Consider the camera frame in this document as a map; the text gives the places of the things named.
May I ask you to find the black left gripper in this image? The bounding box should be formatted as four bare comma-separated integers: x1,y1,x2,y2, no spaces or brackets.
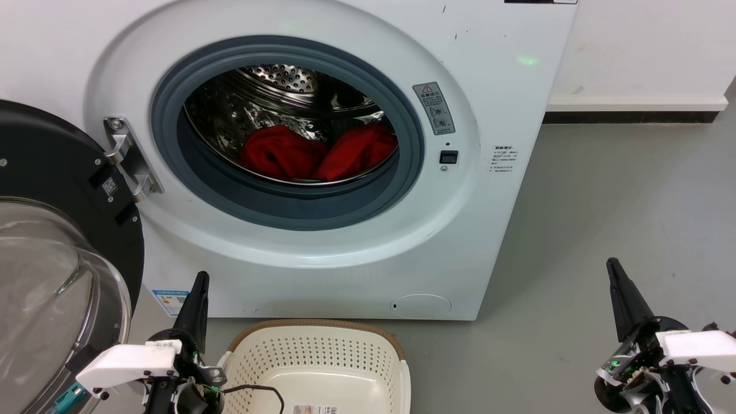
144,271,226,414

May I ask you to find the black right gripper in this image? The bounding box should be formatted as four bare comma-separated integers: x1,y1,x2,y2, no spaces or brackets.
595,258,693,414

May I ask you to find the red cloth garment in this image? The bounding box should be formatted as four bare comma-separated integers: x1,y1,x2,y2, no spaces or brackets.
239,124,399,183

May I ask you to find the cream perforated laundry basket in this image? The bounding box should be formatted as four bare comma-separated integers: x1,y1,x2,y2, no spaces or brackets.
217,319,412,414

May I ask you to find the black washer door with glass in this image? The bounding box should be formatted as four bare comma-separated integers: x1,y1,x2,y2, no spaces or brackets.
0,99,145,414

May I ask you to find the blue energy label sticker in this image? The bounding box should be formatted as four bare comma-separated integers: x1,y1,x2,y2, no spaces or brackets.
151,289,190,318

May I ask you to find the grey rubber door gasket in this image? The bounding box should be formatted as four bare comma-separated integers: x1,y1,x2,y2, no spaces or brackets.
151,36,426,232

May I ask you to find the teal plastic connector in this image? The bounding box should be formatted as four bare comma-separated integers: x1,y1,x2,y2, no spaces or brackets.
55,384,87,414

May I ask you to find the silver metal door hinge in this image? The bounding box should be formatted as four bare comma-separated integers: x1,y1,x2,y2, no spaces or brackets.
103,116,164,202

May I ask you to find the white text label sticker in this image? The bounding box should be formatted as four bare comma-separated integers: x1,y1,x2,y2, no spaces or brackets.
490,144,518,176

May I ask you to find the white and black baseboard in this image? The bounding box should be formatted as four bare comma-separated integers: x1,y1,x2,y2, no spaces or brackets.
543,97,730,124

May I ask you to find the round white filter cover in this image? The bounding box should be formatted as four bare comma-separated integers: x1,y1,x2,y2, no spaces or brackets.
390,294,453,319

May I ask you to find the perforated stainless steel drum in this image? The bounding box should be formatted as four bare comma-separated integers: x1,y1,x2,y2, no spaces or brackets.
184,64,400,186

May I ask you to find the white front-load washing machine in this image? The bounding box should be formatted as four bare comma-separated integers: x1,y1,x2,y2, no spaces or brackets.
0,0,578,321

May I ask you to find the grey warning sticker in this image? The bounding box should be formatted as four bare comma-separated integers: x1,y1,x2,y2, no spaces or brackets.
412,82,456,136

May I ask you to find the thin black cable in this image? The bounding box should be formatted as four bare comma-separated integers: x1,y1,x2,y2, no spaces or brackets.
221,384,285,414

